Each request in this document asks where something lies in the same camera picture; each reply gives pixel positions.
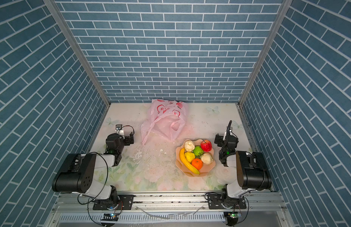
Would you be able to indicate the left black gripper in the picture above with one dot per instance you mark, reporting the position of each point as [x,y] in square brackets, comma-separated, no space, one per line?
[126,140]

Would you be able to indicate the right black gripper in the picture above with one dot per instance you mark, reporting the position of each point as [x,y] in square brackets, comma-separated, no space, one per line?
[221,139]

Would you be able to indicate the red fake fruit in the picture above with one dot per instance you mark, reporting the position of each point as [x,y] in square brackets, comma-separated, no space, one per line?
[206,145]

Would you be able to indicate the beige fake fruit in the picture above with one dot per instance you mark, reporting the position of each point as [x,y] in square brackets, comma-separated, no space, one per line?
[207,158]
[189,146]

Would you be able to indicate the green fake fruit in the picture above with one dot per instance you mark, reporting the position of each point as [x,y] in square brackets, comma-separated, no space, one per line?
[198,151]

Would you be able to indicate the orange fake fruit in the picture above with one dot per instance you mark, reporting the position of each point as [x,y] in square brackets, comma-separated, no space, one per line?
[197,163]

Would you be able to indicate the yellow fake banana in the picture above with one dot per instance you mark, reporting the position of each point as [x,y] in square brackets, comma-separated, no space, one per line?
[186,162]

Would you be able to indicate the pink plastic bag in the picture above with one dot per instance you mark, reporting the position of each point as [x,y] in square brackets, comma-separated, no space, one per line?
[166,118]

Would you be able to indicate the yellow fake fruit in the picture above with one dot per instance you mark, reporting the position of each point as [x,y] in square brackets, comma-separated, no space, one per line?
[189,156]

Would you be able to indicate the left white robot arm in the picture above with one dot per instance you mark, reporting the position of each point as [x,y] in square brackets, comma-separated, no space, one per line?
[77,171]

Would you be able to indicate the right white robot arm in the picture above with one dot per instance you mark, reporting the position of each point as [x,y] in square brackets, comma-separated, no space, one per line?
[252,173]

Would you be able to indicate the pink scalloped bowl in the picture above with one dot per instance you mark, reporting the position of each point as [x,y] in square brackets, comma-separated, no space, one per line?
[204,171]

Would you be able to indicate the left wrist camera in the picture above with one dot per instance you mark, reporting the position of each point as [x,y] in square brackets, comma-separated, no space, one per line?
[119,129]

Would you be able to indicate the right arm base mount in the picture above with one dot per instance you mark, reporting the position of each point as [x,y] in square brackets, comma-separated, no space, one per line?
[225,202]

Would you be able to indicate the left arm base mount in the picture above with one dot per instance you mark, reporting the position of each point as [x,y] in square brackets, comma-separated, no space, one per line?
[120,202]

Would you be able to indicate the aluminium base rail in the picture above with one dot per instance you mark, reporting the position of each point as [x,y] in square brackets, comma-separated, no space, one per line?
[154,207]

